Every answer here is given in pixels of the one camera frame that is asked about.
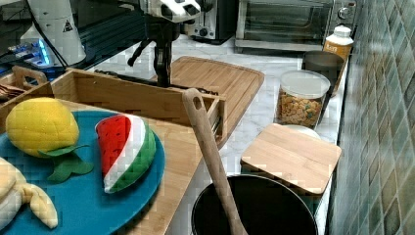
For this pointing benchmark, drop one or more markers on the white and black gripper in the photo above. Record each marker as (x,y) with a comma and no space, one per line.
(162,23)

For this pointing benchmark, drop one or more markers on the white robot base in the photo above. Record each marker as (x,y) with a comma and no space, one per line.
(53,34)

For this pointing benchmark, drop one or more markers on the black utensil holder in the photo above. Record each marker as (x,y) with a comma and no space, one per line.
(265,206)

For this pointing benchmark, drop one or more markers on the white-capped orange bottle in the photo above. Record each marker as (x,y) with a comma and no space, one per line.
(339,42)

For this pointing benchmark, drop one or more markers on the dark grey cup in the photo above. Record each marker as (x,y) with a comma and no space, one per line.
(326,63)

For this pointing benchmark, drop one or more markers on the teal plate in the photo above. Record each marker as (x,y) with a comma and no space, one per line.
(82,206)

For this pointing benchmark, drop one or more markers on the bamboo cutting board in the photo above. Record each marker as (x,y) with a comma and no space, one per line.
(230,90)

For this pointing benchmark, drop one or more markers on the plush banana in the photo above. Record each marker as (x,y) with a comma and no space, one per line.
(15,191)

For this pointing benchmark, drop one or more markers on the black slot toaster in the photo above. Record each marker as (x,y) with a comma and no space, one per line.
(216,22)

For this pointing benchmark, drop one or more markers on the teal canister with wooden lid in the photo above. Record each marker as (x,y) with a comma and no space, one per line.
(299,161)

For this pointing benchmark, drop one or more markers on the silver toaster oven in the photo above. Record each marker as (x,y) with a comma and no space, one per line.
(293,25)

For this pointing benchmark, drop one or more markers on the yellow plush lemon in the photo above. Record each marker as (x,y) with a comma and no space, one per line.
(41,124)

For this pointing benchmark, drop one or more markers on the plush watermelon slice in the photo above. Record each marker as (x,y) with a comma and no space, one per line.
(128,147)

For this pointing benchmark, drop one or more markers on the wooden drawer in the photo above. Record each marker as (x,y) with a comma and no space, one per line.
(111,93)

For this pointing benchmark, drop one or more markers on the clear cereal jar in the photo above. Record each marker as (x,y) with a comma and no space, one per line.
(300,98)

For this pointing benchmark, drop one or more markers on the wooden drawer cabinet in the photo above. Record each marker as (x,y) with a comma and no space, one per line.
(169,211)

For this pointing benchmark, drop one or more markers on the wooden spoon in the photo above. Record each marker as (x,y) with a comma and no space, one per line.
(198,117)

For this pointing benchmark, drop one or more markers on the wooden caddy with packets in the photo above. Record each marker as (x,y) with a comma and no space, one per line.
(31,83)

